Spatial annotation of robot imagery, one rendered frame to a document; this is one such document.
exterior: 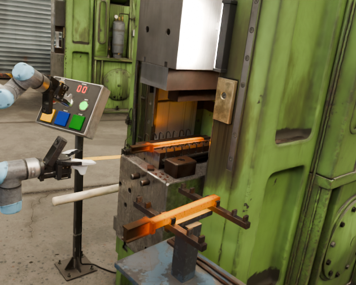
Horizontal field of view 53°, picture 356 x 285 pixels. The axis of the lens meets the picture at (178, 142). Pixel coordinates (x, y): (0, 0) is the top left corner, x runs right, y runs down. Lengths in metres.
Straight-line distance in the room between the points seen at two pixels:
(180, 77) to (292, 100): 0.48
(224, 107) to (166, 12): 0.44
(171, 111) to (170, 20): 0.57
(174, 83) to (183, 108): 0.44
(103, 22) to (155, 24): 4.65
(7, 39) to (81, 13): 3.32
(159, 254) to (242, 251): 0.37
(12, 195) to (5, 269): 1.23
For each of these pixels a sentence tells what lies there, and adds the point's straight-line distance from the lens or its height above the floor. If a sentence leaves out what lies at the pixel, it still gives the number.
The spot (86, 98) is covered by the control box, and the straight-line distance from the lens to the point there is 1.96.
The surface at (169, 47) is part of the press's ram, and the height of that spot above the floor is 1.45.
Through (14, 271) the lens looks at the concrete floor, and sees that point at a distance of 2.55.
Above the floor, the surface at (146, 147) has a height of 1.00.
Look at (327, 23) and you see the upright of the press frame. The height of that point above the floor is 1.61.
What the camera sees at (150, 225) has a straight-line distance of 1.06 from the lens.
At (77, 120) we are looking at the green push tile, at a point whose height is 1.02.
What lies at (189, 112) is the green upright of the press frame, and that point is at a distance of 2.00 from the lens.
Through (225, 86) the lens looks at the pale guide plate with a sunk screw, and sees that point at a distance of 1.43.
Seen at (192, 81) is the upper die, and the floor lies 1.31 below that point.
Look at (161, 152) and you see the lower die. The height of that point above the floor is 0.99.
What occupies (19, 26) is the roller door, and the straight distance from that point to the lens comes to 9.30.
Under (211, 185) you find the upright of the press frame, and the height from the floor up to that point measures 0.89.
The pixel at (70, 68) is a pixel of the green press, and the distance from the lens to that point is 6.30.
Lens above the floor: 1.52
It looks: 17 degrees down
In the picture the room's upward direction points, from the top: 6 degrees clockwise
